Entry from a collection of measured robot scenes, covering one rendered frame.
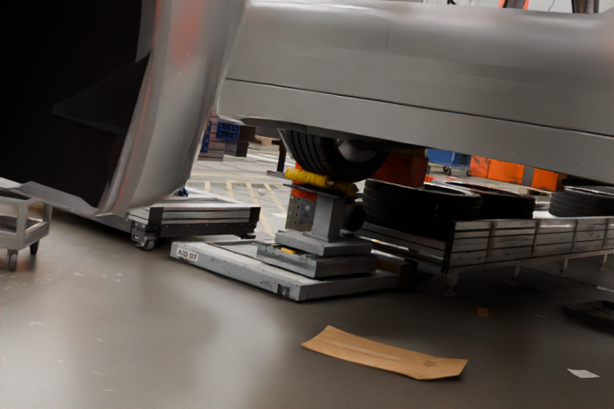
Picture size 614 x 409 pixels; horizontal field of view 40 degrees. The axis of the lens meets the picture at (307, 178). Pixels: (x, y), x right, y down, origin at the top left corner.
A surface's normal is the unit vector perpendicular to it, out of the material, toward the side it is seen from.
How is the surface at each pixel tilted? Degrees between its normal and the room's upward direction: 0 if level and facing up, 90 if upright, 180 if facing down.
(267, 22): 96
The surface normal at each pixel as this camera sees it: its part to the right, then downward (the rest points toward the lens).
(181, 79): 0.93, 0.29
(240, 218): 0.78, 0.18
